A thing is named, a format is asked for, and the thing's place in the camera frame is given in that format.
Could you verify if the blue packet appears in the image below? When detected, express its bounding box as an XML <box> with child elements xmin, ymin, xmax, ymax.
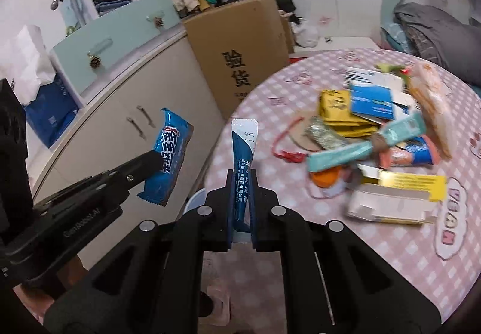
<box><xmin>349</xmin><ymin>80</ymin><xmax>395</xmax><ymax>121</ymax></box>

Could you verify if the yellow white box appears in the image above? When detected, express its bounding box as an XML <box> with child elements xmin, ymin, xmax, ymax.
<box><xmin>357</xmin><ymin>165</ymin><xmax>448</xmax><ymax>203</ymax></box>

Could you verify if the green gold foil wrapper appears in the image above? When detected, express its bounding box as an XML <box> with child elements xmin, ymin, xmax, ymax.
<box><xmin>304</xmin><ymin>118</ymin><xmax>352</xmax><ymax>150</ymax></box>

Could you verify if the teal drawer unit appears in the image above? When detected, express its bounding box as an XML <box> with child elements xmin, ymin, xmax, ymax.
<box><xmin>51</xmin><ymin>0</ymin><xmax>181</xmax><ymax>107</ymax></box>

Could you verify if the grey blanket pile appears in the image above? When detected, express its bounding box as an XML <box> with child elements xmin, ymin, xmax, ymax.
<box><xmin>381</xmin><ymin>2</ymin><xmax>481</xmax><ymax>84</ymax></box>

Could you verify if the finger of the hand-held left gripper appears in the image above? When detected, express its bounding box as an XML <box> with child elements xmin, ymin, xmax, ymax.
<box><xmin>101</xmin><ymin>151</ymin><xmax>163</xmax><ymax>191</ymax></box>

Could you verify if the white flat carton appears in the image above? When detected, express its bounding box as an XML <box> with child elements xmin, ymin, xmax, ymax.
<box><xmin>344</xmin><ymin>67</ymin><xmax>421</xmax><ymax>118</ymax></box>

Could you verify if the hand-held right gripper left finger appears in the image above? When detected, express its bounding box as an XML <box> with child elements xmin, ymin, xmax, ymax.
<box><xmin>44</xmin><ymin>169</ymin><xmax>235</xmax><ymax>334</ymax></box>

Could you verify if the blue snack wrapper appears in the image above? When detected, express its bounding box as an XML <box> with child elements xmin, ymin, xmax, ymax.
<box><xmin>136</xmin><ymin>107</ymin><xmax>194</xmax><ymax>207</ymax></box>

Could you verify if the white open carton box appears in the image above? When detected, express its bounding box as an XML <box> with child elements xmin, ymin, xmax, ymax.
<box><xmin>346</xmin><ymin>184</ymin><xmax>438</xmax><ymax>225</ymax></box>

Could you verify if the white paper bag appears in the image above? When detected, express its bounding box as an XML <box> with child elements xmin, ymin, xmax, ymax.
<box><xmin>0</xmin><ymin>25</ymin><xmax>57</xmax><ymax>105</ymax></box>

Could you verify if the beige cabinet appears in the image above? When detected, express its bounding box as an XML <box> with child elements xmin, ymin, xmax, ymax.
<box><xmin>32</xmin><ymin>23</ymin><xmax>234</xmax><ymax>214</ymax></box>

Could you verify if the orange round peel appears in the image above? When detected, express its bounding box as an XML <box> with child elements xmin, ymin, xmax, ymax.
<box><xmin>312</xmin><ymin>169</ymin><xmax>341</xmax><ymax>190</ymax></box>

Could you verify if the blue white sachet tube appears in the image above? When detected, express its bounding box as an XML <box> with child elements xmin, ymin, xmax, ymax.
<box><xmin>230</xmin><ymin>118</ymin><xmax>260</xmax><ymax>233</ymax></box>

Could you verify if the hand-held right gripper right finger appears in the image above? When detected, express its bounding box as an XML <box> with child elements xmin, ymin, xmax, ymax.
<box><xmin>249</xmin><ymin>169</ymin><xmax>442</xmax><ymax>334</ymax></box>

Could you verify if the teal long wrapper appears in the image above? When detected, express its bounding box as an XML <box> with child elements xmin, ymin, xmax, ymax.
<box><xmin>306</xmin><ymin>110</ymin><xmax>427</xmax><ymax>173</ymax></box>

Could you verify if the pink slipper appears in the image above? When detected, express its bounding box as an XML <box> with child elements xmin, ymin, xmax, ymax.
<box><xmin>206</xmin><ymin>281</ymin><xmax>231</xmax><ymax>327</ymax></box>

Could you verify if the pink checkered tablecloth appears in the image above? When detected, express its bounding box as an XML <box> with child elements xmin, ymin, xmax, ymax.
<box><xmin>203</xmin><ymin>48</ymin><xmax>481</xmax><ymax>323</ymax></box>

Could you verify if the round cardboard piece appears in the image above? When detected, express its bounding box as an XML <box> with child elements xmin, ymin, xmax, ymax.
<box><xmin>287</xmin><ymin>114</ymin><xmax>327</xmax><ymax>152</ymax></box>

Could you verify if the white trash bin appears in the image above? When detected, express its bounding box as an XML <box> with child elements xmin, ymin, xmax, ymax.
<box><xmin>184</xmin><ymin>189</ymin><xmax>207</xmax><ymax>214</ymax></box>

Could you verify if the large cardboard box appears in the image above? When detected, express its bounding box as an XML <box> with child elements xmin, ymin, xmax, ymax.
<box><xmin>182</xmin><ymin>0</ymin><xmax>296</xmax><ymax>120</ymax></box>

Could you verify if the black cloth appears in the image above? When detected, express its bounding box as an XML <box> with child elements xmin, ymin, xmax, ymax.
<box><xmin>274</xmin><ymin>0</ymin><xmax>301</xmax><ymax>24</ymax></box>

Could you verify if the orange blue cone wrapper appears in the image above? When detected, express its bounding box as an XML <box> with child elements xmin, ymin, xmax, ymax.
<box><xmin>378</xmin><ymin>135</ymin><xmax>441</xmax><ymax>168</ymax></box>

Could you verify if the blue bag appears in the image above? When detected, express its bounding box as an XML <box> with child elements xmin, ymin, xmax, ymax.
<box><xmin>24</xmin><ymin>74</ymin><xmax>79</xmax><ymax>148</ymax></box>

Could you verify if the red string tassel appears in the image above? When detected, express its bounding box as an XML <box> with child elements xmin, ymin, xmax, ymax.
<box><xmin>272</xmin><ymin>118</ymin><xmax>307</xmax><ymax>163</ymax></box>

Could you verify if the yellow packet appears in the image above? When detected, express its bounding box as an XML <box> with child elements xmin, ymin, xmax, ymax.
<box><xmin>319</xmin><ymin>89</ymin><xmax>380</xmax><ymax>139</ymax></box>

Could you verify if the orange white plastic bag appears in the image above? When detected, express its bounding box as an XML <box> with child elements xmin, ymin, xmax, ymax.
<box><xmin>406</xmin><ymin>62</ymin><xmax>453</xmax><ymax>159</ymax></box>

